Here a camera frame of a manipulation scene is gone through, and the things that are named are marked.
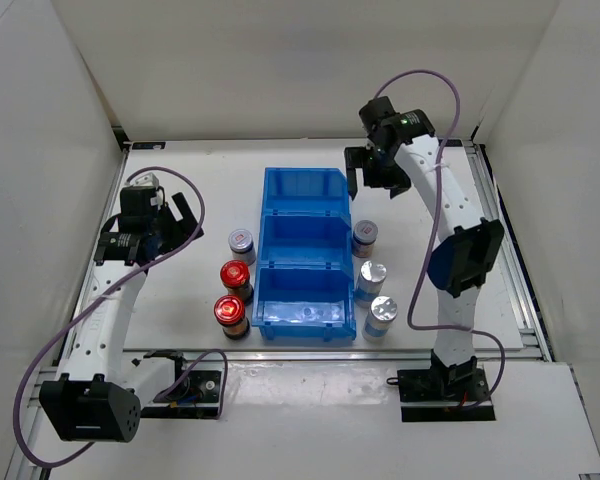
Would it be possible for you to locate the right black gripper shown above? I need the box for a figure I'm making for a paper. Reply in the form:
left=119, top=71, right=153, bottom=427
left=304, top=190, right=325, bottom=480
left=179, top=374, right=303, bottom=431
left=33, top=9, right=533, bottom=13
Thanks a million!
left=345, top=144, right=412, bottom=199

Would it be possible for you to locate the white-lid sauce jar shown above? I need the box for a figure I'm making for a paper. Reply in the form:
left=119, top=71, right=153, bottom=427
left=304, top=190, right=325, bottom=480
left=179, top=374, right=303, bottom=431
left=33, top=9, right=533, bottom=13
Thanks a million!
left=352, top=220, right=378, bottom=258
left=228, top=229, right=257, bottom=266

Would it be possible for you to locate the red-lid chili jar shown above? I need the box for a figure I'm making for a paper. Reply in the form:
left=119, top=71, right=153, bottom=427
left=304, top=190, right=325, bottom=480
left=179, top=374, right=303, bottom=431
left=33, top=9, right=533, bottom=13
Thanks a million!
left=214, top=295, right=250, bottom=340
left=220, top=260, right=254, bottom=305

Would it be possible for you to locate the silver-lid spice bottle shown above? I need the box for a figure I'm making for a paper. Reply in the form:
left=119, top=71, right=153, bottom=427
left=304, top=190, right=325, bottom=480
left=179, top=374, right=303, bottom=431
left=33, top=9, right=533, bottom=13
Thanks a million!
left=362, top=295, right=398, bottom=342
left=354, top=260, right=387, bottom=308

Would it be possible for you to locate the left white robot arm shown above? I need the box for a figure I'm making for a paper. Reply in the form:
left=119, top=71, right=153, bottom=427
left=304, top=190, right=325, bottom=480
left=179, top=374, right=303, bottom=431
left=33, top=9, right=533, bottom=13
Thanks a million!
left=39, top=174, right=197, bottom=442

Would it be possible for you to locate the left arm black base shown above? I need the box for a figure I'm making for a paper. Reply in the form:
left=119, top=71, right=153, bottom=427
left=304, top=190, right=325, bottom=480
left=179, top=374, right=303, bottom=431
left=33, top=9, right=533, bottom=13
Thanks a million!
left=128, top=349, right=228, bottom=420

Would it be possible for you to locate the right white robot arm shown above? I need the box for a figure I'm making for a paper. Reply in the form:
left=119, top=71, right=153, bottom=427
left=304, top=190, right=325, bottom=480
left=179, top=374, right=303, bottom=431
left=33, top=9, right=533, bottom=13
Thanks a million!
left=344, top=97, right=504, bottom=400

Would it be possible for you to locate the far blue storage bin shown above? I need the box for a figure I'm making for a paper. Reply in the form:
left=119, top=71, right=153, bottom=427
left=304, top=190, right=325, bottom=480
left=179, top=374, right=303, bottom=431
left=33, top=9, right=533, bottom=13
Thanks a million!
left=262, top=167, right=350, bottom=218

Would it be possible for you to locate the blue storage bin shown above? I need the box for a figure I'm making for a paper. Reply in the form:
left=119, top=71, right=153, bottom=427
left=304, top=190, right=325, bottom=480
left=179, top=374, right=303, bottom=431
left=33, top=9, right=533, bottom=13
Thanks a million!
left=262, top=167, right=350, bottom=218
left=252, top=264, right=357, bottom=343
left=258, top=214, right=353, bottom=270

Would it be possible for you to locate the middle blue storage bin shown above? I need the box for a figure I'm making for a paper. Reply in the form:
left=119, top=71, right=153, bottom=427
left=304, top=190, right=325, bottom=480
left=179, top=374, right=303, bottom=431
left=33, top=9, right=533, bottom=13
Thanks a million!
left=258, top=214, right=353, bottom=270

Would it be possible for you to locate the near blue storage bin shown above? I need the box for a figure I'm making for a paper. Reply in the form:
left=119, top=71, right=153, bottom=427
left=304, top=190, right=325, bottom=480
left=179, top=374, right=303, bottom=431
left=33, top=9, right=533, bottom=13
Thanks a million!
left=252, top=264, right=357, bottom=343

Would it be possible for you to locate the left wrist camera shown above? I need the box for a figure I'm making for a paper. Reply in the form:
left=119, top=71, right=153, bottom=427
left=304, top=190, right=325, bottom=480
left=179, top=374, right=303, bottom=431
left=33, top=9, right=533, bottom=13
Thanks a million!
left=120, top=173, right=164, bottom=217

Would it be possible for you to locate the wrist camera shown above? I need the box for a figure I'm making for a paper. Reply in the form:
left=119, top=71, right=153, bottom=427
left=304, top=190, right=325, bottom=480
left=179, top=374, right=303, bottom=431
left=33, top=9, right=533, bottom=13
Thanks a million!
left=358, top=96, right=396, bottom=133
left=120, top=173, right=164, bottom=217

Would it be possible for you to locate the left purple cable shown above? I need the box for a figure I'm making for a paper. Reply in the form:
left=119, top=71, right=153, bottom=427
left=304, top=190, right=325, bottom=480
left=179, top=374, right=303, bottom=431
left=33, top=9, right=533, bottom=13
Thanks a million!
left=12, top=166, right=229, bottom=469

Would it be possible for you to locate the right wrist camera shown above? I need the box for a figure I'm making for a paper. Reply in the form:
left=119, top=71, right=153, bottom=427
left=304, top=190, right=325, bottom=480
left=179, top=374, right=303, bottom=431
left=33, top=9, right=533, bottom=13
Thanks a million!
left=358, top=96, right=396, bottom=133

